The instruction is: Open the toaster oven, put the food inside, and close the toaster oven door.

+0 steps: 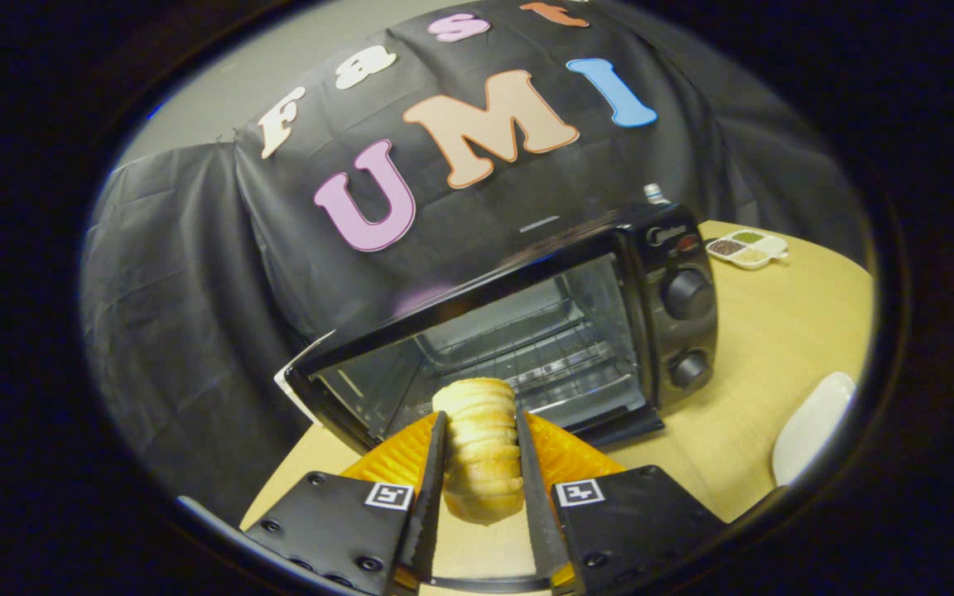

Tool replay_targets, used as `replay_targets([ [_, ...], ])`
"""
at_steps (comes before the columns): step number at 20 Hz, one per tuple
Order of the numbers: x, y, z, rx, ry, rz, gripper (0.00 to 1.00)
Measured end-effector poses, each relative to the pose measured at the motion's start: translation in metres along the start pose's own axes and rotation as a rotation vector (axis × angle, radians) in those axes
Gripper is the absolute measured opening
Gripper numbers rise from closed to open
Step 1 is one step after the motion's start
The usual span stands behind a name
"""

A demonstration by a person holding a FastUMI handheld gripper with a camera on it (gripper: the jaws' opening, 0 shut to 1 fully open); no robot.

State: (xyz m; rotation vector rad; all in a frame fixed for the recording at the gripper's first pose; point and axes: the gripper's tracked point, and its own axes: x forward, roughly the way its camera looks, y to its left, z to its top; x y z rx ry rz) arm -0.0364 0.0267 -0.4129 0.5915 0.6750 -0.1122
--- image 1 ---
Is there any black toaster oven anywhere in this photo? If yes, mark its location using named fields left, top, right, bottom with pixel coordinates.
left=285, top=201, right=720, bottom=456

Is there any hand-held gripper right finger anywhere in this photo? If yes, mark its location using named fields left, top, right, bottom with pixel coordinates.
left=514, top=407, right=730, bottom=596

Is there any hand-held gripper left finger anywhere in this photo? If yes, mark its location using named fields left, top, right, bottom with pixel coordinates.
left=241, top=410, right=450, bottom=594

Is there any golden bread roll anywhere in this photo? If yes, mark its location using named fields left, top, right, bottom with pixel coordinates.
left=431, top=377, right=526, bottom=526

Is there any white plate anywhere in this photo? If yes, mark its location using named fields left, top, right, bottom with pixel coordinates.
left=771, top=372, right=857, bottom=488

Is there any white divided spice dish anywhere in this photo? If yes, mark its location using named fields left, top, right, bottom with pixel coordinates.
left=705, top=229, right=790, bottom=272

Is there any black backdrop cloth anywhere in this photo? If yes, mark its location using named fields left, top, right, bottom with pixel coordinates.
left=79, top=0, right=859, bottom=526

